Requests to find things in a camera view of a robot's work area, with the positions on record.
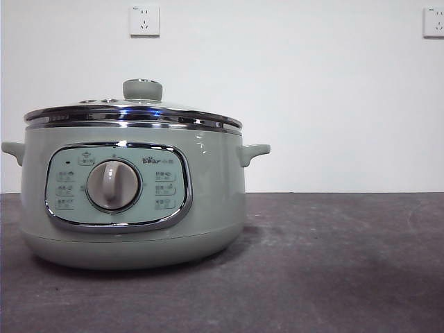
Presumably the glass lid with green knob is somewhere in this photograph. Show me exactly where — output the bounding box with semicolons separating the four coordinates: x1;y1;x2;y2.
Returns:
23;78;243;128

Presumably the pale green electric cooking pot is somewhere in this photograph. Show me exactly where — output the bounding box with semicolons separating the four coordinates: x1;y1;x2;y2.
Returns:
1;117;272;271

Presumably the white wall socket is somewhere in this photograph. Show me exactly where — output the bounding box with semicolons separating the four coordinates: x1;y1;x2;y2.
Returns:
422;6;444;39
130;4;162;39

